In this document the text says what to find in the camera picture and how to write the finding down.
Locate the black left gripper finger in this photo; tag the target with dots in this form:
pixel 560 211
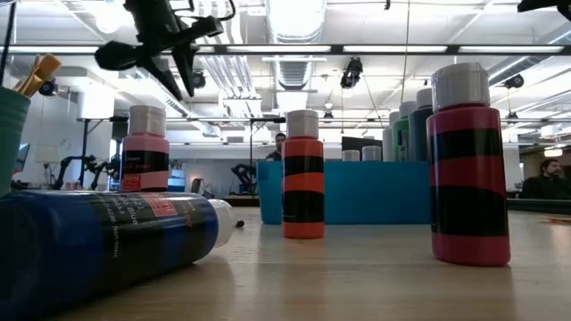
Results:
pixel 165 78
pixel 187 62

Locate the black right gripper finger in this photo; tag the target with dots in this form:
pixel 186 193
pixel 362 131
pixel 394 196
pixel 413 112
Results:
pixel 548 4

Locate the pink paint bottle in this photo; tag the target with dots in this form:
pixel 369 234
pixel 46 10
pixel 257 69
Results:
pixel 145 147

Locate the teal plastic cup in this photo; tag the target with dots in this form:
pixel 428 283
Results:
pixel 11 147

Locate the large dark blue paint bottle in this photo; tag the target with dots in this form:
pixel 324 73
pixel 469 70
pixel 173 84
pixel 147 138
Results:
pixel 418 138

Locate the large green paint bottle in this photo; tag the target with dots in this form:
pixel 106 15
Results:
pixel 400 142

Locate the small teal paint bottle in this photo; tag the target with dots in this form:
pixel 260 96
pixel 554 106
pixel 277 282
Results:
pixel 371 153

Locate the large white paint bottle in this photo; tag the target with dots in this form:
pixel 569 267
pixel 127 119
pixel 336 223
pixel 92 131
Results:
pixel 387 142

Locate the magenta paint bottle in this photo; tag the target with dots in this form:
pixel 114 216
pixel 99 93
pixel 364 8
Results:
pixel 468 209

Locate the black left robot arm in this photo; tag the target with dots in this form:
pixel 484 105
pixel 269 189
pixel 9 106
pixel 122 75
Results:
pixel 151 18

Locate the black neighbouring station robot arm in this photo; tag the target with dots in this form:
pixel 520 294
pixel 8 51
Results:
pixel 105 169
pixel 67 162
pixel 244 174

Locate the orange paint bottle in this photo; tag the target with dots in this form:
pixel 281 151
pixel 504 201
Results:
pixel 303 183

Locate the orange tipped paint brush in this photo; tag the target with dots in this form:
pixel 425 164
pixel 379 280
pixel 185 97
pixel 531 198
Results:
pixel 557 219

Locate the black ceiling spotlight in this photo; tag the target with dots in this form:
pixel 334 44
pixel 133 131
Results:
pixel 48 88
pixel 200 80
pixel 351 73
pixel 514 81

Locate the person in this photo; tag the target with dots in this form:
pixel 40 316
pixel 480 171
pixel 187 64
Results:
pixel 276 149
pixel 546 185

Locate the black bar with light strips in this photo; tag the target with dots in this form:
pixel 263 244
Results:
pixel 312 49

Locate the black monitor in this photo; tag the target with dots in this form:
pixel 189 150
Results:
pixel 361 142

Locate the dark desk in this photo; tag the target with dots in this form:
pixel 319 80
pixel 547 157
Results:
pixel 540 205

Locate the teal plastic bin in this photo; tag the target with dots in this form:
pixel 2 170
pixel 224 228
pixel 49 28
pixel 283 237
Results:
pixel 370 191

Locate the white ceiling air duct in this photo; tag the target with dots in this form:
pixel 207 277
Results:
pixel 294 22

